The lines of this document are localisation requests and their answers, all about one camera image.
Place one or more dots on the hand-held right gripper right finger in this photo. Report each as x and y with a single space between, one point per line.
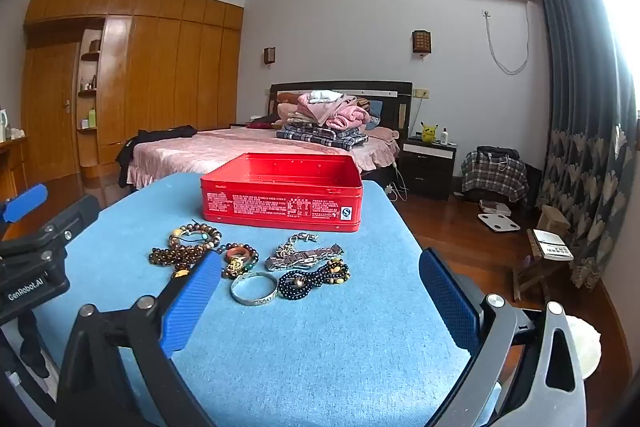
447 302

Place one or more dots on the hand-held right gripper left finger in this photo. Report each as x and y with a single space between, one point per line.
190 307

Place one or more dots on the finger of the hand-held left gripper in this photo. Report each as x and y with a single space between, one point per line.
25 202
75 217

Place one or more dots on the silver bangle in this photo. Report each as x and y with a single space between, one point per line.
252 298

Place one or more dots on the wooden side cabinet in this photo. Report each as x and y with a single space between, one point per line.
12 172

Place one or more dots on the white bathroom scale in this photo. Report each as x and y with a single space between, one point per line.
498 223

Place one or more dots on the black garment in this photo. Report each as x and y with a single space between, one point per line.
160 134

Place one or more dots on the white booklet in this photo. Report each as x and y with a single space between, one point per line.
552 247

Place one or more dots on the silver metal watch band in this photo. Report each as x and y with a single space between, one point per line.
300 259

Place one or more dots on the plaid bag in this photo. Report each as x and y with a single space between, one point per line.
492 177

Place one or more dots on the small wooden stool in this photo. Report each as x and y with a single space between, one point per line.
552 219

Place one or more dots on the dark nightstand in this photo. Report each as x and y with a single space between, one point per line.
430 167

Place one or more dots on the white round object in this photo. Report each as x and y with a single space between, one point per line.
587 347

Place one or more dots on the bed with pink bedspread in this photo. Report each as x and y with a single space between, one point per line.
225 147

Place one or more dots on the small white bottle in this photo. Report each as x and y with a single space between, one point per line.
444 137

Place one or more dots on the yellow plush toy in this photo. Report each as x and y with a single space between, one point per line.
428 134

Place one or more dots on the wooden wardrobe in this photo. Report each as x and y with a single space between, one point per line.
165 67

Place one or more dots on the pile of folded clothes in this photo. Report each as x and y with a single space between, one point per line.
325 122

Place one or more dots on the blue floral curtain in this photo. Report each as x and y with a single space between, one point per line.
575 107

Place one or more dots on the wall socket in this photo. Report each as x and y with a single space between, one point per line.
423 93

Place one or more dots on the small wooden wall lamp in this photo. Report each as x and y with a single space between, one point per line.
269 56

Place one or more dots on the large wooden wall lamp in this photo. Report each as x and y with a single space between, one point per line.
421 42

